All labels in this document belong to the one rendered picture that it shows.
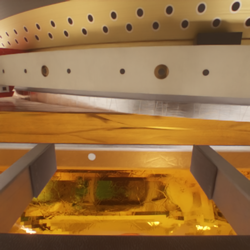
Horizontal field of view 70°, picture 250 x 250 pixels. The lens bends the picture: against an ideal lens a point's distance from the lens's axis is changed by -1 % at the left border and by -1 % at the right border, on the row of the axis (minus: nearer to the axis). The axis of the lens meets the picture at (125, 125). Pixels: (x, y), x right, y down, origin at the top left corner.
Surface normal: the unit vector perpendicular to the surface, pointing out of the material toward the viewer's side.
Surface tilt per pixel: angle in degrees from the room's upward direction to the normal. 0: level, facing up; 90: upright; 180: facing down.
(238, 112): 90
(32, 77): 90
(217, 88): 90
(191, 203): 132
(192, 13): 62
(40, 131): 90
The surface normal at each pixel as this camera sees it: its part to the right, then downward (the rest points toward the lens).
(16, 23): -0.50, 0.65
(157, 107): -0.29, 0.26
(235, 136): 0.00, 0.27
